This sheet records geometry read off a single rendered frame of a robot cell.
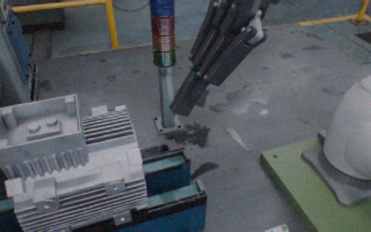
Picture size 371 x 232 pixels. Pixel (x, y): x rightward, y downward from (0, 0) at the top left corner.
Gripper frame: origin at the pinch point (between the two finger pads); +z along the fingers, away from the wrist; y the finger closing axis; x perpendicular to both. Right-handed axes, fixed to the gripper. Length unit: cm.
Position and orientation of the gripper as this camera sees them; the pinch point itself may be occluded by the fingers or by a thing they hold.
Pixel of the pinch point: (189, 94)
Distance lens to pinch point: 45.7
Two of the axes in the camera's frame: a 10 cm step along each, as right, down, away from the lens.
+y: 3.1, 6.0, -7.4
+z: -4.7, 7.7, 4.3
